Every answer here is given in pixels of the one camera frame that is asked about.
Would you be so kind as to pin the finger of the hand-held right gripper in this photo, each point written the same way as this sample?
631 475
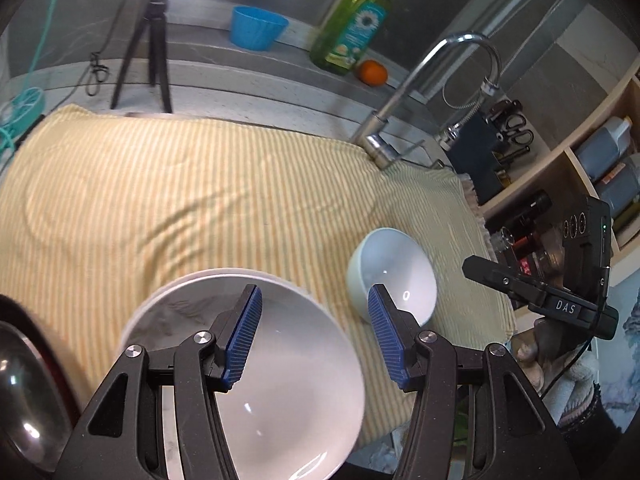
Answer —
495 275

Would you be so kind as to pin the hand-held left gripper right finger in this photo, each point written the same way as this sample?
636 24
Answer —
387 340

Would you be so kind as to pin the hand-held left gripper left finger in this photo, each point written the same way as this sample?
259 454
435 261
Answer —
245 340

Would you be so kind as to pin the white plate beige outside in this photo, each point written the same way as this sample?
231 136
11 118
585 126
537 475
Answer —
300 360

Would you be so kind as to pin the red steel-lined bowl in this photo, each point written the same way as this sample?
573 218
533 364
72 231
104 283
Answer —
30 385

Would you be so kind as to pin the person's right forearm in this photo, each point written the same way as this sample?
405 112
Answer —
580 395

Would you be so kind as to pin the person's right hand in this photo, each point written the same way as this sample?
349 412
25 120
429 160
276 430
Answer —
537 355

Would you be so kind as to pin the small pale green bowl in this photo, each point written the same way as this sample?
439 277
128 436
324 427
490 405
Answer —
395 270

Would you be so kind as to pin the wooden shelf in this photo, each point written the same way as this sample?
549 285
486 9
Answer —
550 160

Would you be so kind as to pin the blue mountain picture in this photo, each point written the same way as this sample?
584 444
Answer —
620 360

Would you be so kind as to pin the dark blue knife block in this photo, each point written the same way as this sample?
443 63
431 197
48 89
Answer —
477 160

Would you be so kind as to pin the yellow striped cloth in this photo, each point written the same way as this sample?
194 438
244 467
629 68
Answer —
200 200

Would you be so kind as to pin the chrome kitchen faucet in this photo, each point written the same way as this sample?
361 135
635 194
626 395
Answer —
395 105

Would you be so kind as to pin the orange fruit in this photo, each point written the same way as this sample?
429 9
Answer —
372 72

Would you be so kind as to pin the green dish soap bottle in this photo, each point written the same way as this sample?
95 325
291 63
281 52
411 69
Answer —
350 30

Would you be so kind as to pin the blue plastic cup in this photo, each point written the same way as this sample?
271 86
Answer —
257 30

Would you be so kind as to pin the black tripod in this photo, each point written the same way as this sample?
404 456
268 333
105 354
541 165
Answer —
157 35

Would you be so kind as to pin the teal round reel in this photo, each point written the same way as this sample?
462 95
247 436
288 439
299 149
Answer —
25 105

